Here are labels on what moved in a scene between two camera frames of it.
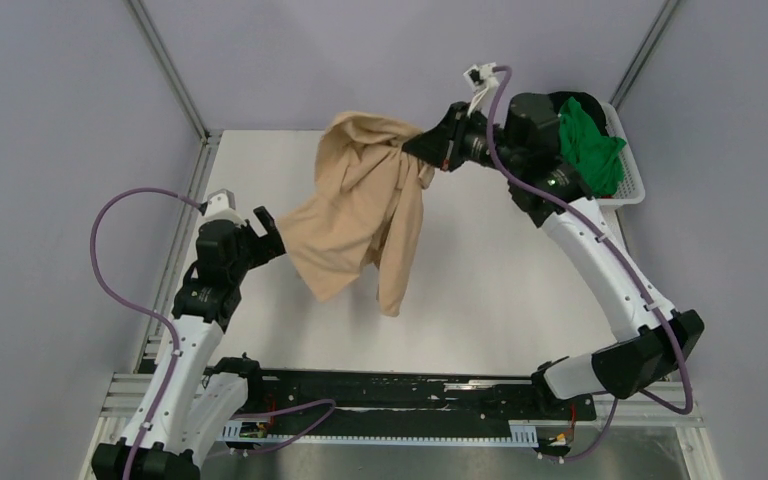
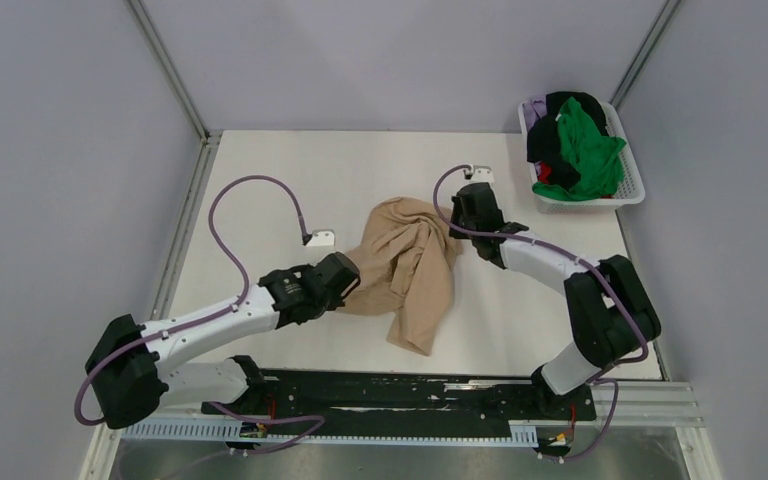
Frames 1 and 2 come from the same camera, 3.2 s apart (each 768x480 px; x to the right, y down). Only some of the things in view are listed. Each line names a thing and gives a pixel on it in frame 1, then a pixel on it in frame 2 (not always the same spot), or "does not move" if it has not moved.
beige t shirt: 366,209 -> 407,266
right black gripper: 443,144 -> 457,207
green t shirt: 596,156 does not move
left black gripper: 267,246 -> 336,301
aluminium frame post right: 656,29 does not move
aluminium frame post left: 176,78 does not move
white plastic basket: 631,191 does not move
